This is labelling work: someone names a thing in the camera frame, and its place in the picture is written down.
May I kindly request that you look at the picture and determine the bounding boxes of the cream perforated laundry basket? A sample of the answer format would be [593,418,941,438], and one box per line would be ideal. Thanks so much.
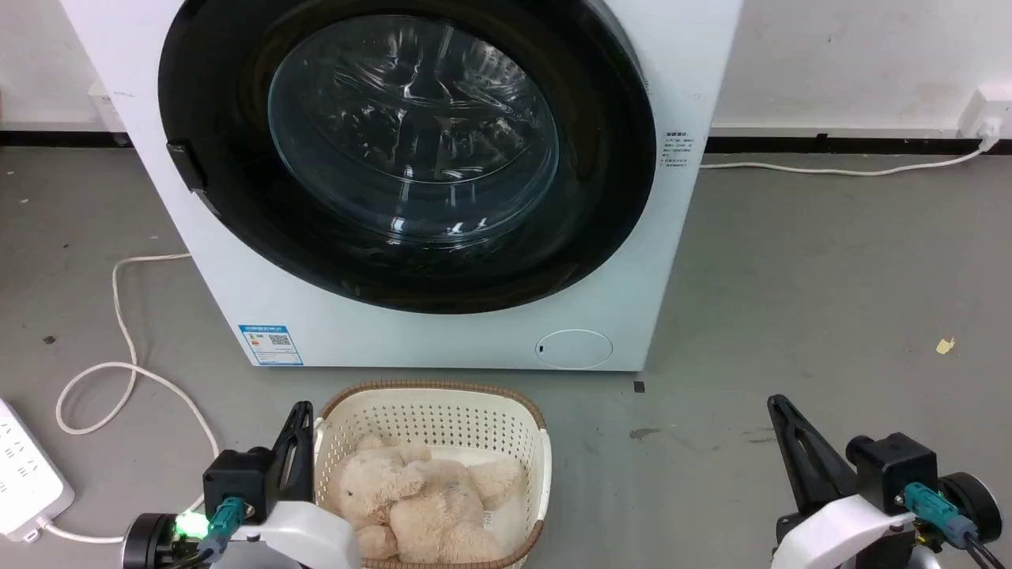
[313,379,553,569]

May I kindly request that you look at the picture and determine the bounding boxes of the white power strip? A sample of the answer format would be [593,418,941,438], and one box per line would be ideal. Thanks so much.
[0,398,77,544]

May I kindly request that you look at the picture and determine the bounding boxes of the thin white washer cable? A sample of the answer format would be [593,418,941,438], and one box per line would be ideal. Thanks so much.
[699,145,990,177]

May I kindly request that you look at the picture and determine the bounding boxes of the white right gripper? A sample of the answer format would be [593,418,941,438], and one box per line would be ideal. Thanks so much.
[768,394,919,569]

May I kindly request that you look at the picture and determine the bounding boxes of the round black glass washer door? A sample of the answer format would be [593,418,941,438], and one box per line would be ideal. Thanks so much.
[157,0,657,315]

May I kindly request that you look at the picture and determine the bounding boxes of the blue energy label sticker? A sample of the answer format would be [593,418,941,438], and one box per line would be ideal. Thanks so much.
[238,323,304,367]

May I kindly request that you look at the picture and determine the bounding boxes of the long looped white power cable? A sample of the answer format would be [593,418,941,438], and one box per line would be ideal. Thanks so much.
[32,252,221,547]

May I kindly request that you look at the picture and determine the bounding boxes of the white wall socket with plug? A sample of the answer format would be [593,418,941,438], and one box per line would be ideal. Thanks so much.
[957,85,1012,152]

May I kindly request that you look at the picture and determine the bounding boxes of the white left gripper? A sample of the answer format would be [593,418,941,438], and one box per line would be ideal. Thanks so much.
[229,401,363,569]

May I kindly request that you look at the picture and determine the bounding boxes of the beige plush teddy bear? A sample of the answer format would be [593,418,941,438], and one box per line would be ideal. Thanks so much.
[326,435,525,566]

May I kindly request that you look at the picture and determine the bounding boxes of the teal plug left gripper cable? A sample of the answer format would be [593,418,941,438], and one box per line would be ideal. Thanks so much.
[162,496,247,569]

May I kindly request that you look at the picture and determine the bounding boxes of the small printed text sticker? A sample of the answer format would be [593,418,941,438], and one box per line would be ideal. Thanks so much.
[662,130,697,171]

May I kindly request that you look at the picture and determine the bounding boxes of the white front-load washing machine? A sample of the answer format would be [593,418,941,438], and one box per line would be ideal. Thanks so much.
[59,0,744,372]

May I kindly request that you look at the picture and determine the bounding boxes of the teal plug right gripper cable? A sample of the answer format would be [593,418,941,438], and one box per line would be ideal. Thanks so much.
[901,481,1006,569]

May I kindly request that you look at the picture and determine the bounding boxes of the teal plug gripper cable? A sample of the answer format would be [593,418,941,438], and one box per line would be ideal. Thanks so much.
[901,481,1006,569]
[162,496,247,569]

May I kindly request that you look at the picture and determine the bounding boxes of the round white filter cover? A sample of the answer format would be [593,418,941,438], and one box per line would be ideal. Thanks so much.
[534,328,615,371]

